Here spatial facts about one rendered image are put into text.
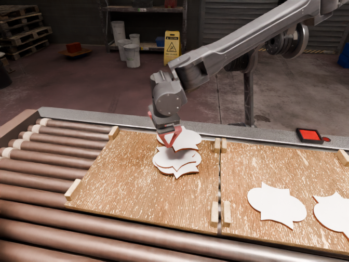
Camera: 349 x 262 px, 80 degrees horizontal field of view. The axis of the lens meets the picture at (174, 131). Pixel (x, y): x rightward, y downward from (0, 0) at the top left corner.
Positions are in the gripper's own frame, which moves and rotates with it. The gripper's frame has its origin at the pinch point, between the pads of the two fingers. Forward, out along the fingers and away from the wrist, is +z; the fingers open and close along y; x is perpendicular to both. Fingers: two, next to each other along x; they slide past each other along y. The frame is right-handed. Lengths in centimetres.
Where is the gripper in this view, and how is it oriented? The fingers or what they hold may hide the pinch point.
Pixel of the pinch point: (165, 137)
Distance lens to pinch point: 63.1
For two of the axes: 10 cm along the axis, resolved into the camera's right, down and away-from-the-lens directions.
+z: 0.1, 7.9, 6.2
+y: -3.3, -5.8, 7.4
